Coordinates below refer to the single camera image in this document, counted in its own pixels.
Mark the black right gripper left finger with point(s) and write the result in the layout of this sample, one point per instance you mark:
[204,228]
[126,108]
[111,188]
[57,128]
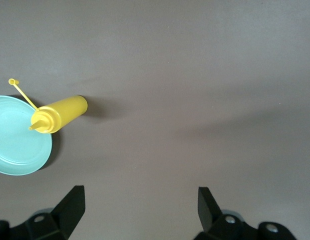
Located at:
[67,215]

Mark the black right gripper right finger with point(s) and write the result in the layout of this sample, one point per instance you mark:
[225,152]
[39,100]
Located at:
[209,217]

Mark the yellow mustard squeeze bottle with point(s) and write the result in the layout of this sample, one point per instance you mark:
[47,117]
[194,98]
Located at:
[64,111]

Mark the mint green plate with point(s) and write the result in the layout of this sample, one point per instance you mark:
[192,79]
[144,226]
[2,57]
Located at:
[17,147]

